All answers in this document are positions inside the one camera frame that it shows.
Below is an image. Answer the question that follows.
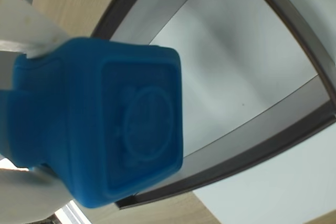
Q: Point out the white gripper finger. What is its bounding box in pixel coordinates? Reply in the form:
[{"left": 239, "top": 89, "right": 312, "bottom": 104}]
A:
[
  {"left": 0, "top": 166, "right": 76, "bottom": 224},
  {"left": 0, "top": 0, "right": 71, "bottom": 59}
]

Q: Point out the blue cube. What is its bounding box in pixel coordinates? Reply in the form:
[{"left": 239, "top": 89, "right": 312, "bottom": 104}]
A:
[{"left": 0, "top": 36, "right": 184, "bottom": 209}]

